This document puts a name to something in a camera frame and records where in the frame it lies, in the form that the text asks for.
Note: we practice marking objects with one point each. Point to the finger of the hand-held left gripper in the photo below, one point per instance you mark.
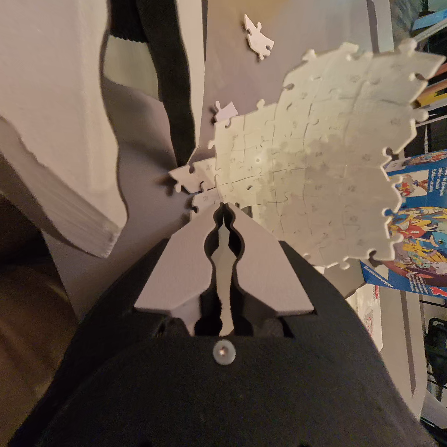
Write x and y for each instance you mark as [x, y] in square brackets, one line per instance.
[52, 104]
[191, 52]

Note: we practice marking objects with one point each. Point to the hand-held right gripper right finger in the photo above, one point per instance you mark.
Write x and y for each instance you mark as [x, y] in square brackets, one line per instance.
[272, 279]

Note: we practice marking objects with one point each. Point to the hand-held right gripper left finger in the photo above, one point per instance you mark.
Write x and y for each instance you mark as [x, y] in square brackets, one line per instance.
[174, 276]

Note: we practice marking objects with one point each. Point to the white puzzle piece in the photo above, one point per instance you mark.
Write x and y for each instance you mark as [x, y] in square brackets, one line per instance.
[258, 36]
[226, 111]
[206, 199]
[188, 174]

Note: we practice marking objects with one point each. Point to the assembled white puzzle sheet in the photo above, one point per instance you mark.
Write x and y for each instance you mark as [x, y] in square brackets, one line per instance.
[314, 157]

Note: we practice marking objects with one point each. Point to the blue puzzle box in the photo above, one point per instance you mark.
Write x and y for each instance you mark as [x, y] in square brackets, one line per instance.
[422, 244]

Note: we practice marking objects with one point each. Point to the black object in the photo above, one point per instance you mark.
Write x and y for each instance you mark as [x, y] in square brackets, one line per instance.
[436, 349]

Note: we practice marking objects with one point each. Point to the blue book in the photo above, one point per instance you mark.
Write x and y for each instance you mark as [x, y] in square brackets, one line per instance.
[427, 21]

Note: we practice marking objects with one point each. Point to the yellow book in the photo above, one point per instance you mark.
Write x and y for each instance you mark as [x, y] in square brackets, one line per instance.
[433, 94]

